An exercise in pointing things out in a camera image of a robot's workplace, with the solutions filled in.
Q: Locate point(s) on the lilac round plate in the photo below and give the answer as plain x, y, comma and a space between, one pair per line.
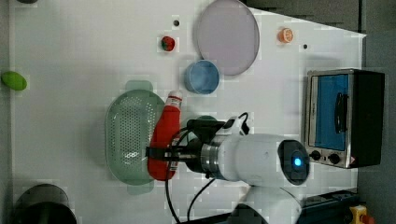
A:
228, 35

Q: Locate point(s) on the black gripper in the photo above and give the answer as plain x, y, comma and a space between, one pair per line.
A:
189, 154

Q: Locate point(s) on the blue cup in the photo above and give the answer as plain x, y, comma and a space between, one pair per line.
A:
201, 77

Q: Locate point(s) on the orange slice toy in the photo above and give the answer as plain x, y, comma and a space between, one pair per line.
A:
285, 35

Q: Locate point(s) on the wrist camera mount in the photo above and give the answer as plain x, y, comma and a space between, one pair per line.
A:
231, 126

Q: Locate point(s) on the silver toaster oven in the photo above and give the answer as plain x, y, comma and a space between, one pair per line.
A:
344, 117

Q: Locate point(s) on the red felt ketchup bottle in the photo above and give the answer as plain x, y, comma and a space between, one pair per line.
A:
165, 131

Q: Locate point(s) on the black round container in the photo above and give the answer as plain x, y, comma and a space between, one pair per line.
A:
43, 204

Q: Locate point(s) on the green plastic strainer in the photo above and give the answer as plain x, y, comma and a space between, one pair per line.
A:
130, 122

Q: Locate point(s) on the green toy fruit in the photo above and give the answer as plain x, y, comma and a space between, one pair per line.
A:
14, 80

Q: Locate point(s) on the red toy strawberry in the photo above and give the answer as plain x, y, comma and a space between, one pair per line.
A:
168, 43

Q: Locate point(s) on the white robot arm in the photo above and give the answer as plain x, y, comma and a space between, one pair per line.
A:
271, 165

